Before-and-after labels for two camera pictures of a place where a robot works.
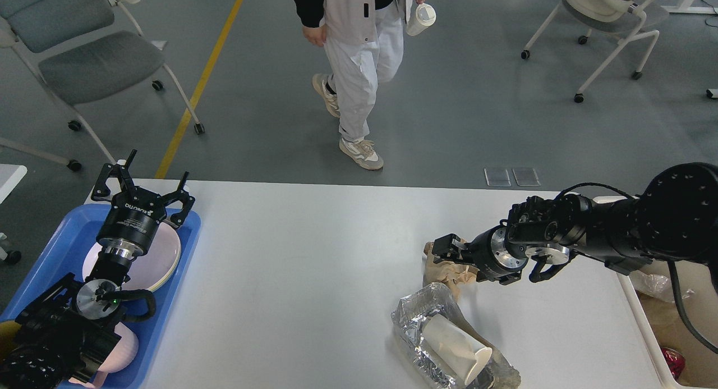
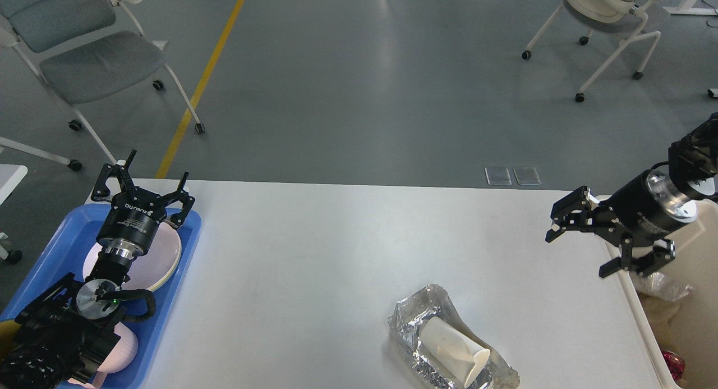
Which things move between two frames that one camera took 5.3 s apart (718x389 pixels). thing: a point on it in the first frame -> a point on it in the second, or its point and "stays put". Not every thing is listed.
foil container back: x=656 y=285 stays put
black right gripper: x=489 y=254 -> x=647 y=206
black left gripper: x=130 y=227 stays put
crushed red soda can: x=675 y=361 stays put
